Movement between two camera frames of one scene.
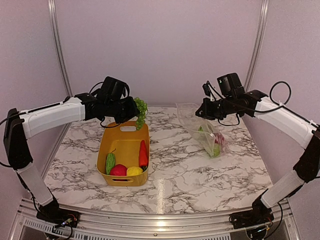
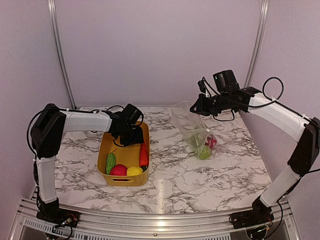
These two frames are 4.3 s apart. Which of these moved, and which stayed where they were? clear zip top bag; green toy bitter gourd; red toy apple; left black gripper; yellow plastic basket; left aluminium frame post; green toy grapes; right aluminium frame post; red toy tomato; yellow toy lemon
Moved: left black gripper; red toy tomato; clear zip top bag; green toy grapes
Stayed: yellow plastic basket; yellow toy lemon; right aluminium frame post; left aluminium frame post; green toy bitter gourd; red toy apple
